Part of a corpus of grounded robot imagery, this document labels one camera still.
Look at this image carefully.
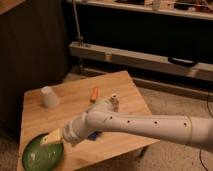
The white upside-down paper cup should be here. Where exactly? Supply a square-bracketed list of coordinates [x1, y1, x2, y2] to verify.
[41, 86, 60, 108]

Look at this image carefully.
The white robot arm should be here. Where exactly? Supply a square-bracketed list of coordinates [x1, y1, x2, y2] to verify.
[41, 99, 213, 153]

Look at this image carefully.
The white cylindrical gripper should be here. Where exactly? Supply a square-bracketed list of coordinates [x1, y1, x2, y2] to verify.
[40, 114, 93, 147]

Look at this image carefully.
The long grey case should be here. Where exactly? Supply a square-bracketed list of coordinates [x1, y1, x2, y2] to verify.
[69, 41, 213, 81]

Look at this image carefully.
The black case handle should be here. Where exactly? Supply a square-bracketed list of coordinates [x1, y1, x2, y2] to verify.
[168, 57, 198, 67]

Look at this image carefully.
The white shelf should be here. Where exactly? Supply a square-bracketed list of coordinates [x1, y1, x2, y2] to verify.
[75, 0, 213, 21]

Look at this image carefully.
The small blue object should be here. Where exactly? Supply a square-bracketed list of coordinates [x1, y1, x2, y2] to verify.
[87, 131, 101, 141]

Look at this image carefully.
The metal stand pole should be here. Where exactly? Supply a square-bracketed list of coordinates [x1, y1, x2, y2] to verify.
[72, 0, 83, 46]

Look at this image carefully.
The wooden table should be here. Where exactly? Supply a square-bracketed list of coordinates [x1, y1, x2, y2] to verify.
[19, 71, 156, 171]

